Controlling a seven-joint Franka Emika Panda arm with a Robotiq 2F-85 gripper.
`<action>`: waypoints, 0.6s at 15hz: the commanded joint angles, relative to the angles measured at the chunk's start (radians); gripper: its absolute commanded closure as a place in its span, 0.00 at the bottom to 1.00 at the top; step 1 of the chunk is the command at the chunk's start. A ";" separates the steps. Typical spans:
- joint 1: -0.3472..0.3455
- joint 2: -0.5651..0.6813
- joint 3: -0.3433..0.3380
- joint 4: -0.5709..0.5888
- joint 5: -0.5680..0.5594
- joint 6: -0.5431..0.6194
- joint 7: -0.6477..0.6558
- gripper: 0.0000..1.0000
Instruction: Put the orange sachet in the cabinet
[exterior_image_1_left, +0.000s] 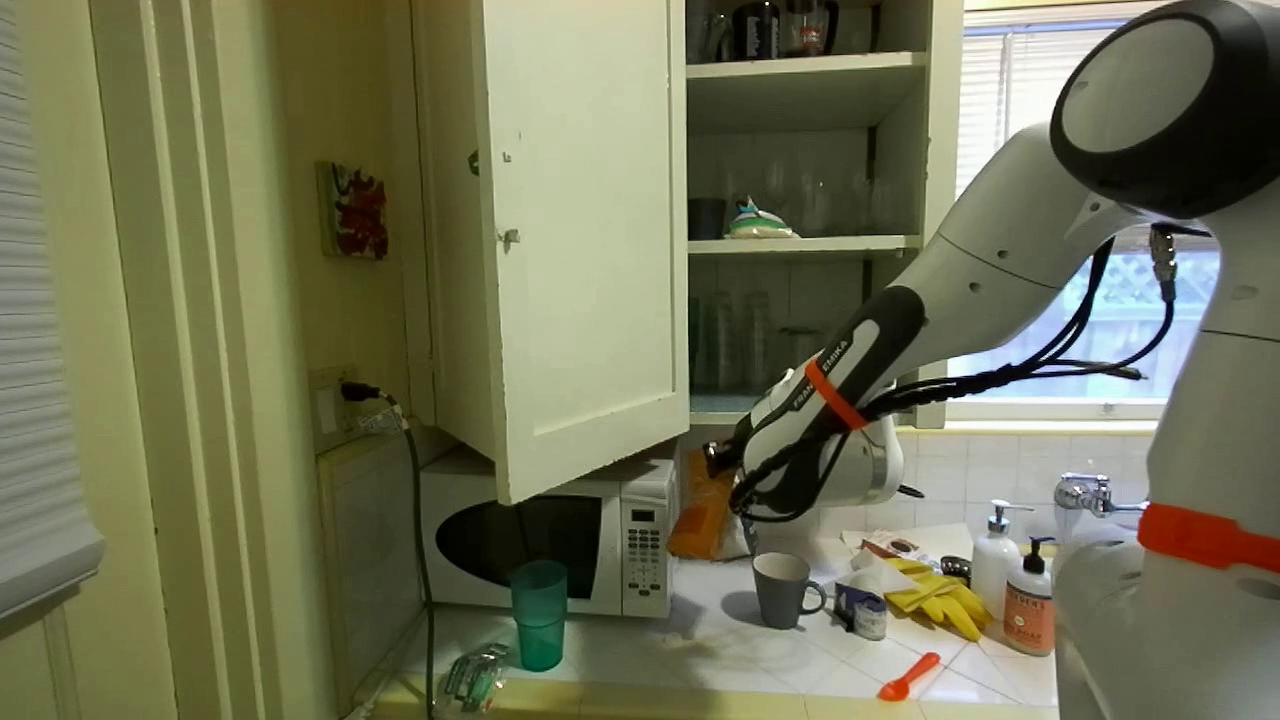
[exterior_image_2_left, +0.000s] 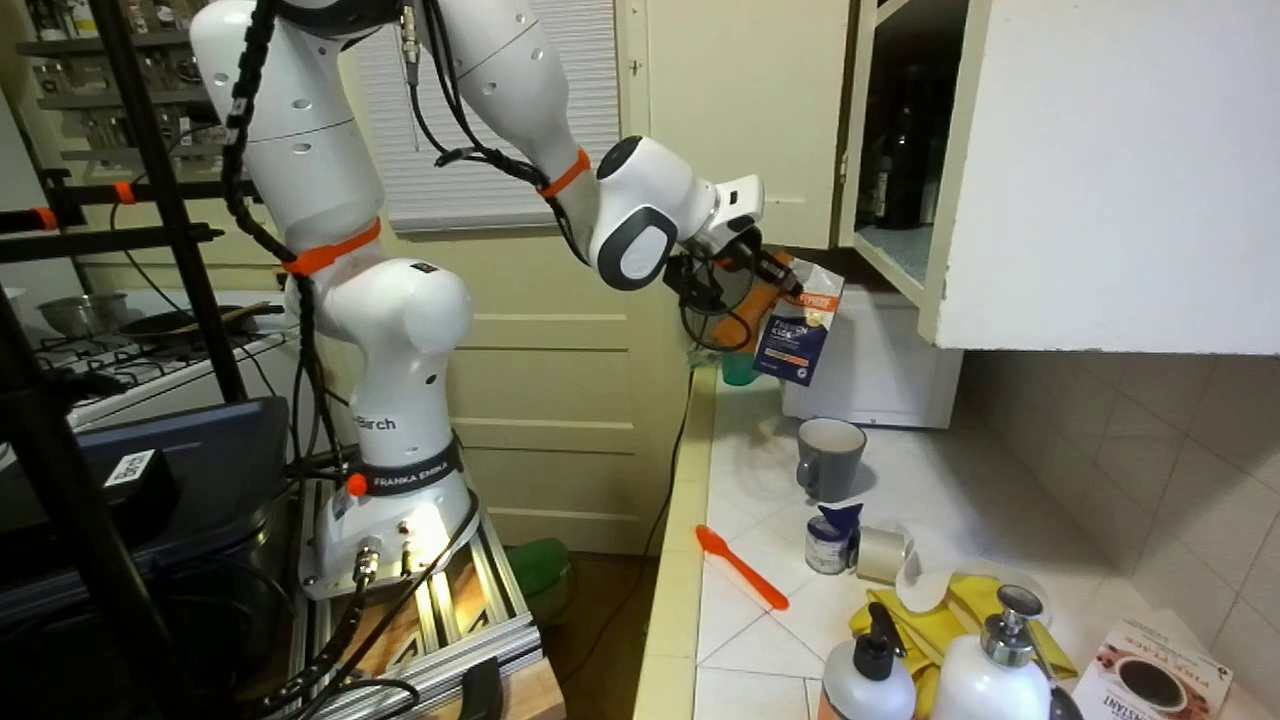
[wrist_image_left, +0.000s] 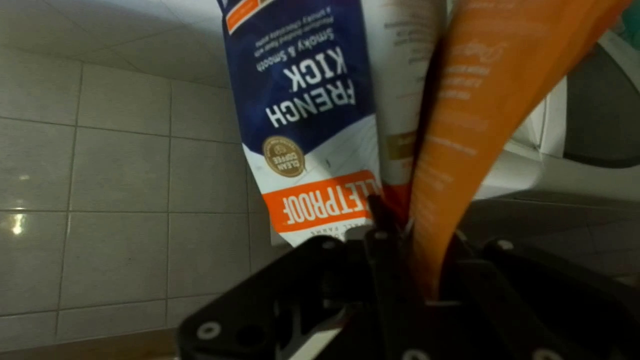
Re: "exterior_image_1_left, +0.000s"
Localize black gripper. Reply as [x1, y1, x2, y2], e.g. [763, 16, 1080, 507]
[700, 436, 751, 479]

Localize orange sachet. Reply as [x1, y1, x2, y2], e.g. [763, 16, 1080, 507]
[662, 455, 751, 563]

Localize open cream cabinet door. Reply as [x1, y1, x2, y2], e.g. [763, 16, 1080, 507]
[409, 0, 695, 507]

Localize white microwave oven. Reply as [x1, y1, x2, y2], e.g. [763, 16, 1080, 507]
[414, 455, 682, 622]

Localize grey ceramic mug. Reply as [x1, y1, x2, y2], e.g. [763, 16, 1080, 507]
[748, 546, 831, 632]

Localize small blue white cup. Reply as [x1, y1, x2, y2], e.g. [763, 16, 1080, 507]
[831, 571, 897, 643]

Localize coffee print box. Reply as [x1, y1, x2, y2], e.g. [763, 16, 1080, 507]
[852, 523, 980, 566]

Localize green cloth item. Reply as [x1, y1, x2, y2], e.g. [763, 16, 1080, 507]
[725, 197, 804, 244]

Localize teal plastic cup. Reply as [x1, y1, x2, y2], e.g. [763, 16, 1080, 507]
[509, 556, 574, 675]

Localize yellow cloth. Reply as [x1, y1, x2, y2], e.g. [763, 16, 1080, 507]
[882, 561, 995, 638]

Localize orange plastic spoon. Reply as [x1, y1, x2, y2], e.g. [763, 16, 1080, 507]
[870, 649, 948, 706]

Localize white bottle with silver pump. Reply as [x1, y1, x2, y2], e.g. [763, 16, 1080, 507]
[968, 496, 1025, 622]

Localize clear safety glasses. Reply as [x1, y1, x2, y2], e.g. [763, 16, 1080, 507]
[435, 638, 521, 713]

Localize soap bottle with black pump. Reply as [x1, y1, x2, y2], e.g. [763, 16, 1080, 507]
[1001, 532, 1065, 660]

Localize shiny metal jar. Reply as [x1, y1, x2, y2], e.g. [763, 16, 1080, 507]
[1046, 466, 1118, 553]

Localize dark glassware group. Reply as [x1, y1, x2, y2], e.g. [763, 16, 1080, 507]
[686, 0, 846, 62]

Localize white window blind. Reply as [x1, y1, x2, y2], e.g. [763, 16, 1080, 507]
[0, 0, 106, 632]

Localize black microwave power cord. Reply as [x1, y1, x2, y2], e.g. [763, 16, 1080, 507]
[337, 378, 446, 720]

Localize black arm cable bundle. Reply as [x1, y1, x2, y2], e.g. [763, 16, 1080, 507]
[728, 217, 1213, 527]

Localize wall power outlet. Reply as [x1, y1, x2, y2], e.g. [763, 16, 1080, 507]
[306, 366, 409, 450]

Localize cream wall cabinet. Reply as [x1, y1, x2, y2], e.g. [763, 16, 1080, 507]
[675, 0, 968, 436]

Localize red wall picture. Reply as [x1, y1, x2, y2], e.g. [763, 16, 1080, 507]
[318, 160, 395, 263]

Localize window with white frame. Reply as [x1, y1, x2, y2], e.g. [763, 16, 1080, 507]
[952, 0, 1224, 432]

